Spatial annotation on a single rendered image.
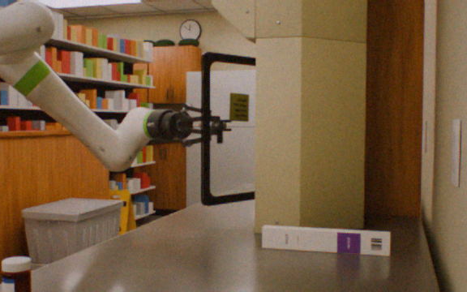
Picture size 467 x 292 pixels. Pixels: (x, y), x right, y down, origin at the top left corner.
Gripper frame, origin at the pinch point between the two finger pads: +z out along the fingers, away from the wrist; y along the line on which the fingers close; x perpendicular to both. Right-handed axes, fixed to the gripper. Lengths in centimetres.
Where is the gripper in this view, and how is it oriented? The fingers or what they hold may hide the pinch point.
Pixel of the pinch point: (217, 125)
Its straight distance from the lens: 150.3
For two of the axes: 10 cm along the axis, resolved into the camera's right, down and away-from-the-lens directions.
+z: 7.2, 0.4, -6.9
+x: 6.9, -0.3, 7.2
